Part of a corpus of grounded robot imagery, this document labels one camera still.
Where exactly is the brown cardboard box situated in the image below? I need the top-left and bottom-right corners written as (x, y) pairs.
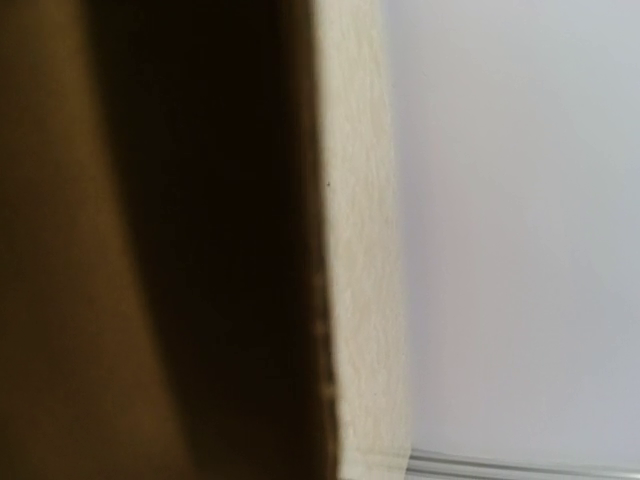
top-left (1, 1), bottom-right (340, 479)

